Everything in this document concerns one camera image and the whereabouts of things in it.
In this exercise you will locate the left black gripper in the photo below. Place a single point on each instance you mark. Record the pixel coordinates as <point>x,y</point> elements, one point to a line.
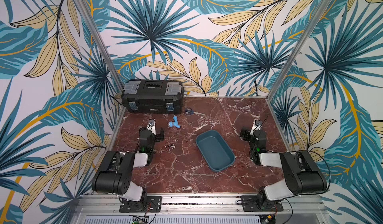
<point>160,134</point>

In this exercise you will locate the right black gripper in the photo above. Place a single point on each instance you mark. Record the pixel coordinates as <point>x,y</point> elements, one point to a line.
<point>245,135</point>

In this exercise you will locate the teal plastic storage tray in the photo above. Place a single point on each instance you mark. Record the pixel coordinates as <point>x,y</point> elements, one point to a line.
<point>215,150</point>

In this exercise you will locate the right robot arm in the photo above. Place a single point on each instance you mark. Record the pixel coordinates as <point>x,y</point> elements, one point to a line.
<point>301,175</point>

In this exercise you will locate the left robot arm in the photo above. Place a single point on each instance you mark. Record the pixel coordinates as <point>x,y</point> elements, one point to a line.
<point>114,175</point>

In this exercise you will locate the silver screw pile left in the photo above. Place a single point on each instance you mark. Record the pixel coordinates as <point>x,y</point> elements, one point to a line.
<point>169,147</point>

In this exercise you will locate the blue toy drill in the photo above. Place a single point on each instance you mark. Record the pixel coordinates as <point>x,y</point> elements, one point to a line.
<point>174,123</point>

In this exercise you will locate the black plastic toolbox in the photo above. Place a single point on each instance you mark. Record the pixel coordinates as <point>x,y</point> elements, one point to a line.
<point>150,96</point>

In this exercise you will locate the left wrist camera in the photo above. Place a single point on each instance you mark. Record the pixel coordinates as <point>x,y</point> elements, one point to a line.
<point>152,124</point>

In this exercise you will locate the blue handled scissors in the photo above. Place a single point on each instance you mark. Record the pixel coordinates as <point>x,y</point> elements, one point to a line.
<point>190,111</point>

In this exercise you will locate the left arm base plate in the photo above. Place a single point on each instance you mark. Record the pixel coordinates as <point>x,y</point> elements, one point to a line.
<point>150,204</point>

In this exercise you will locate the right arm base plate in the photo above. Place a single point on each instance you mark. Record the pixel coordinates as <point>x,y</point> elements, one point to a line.
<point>252,203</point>

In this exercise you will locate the aluminium front rail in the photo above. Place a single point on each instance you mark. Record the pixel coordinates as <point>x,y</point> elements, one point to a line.
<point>197,204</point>

